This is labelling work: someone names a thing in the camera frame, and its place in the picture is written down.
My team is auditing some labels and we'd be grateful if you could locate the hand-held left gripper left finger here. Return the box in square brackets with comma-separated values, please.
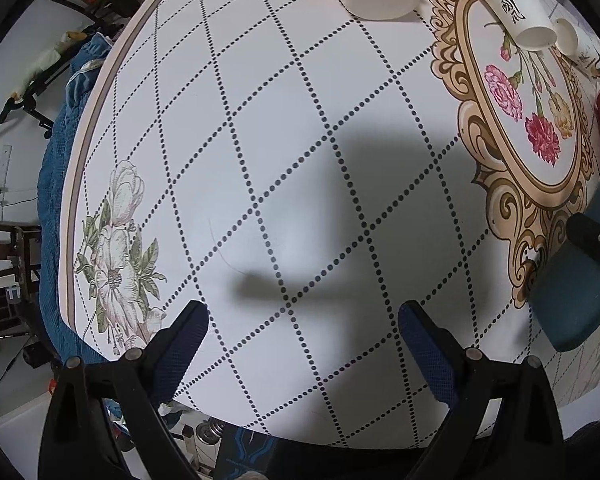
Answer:
[39, 301, 211, 480]

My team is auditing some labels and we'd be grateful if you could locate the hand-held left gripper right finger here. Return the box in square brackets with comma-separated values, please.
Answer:
[398, 301, 571, 480]

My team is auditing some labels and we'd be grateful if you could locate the white paper cup black print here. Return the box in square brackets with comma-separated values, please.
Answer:
[467, 0, 559, 52]

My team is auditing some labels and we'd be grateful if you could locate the blue printed box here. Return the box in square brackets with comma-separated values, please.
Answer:
[219, 426, 283, 480]

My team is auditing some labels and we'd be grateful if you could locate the dark wooden furniture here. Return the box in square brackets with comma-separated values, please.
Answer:
[0, 217, 45, 358]

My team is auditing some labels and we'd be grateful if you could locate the blue quilted cloth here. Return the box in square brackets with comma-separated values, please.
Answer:
[36, 34, 123, 366]

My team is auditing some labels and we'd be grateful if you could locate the floral printed table cover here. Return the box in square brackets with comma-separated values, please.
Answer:
[60, 0, 600, 450]

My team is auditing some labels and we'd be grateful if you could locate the transparent ruler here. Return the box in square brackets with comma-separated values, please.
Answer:
[0, 144, 13, 222]

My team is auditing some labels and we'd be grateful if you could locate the black stand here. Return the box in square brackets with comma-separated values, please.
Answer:
[0, 94, 57, 146]

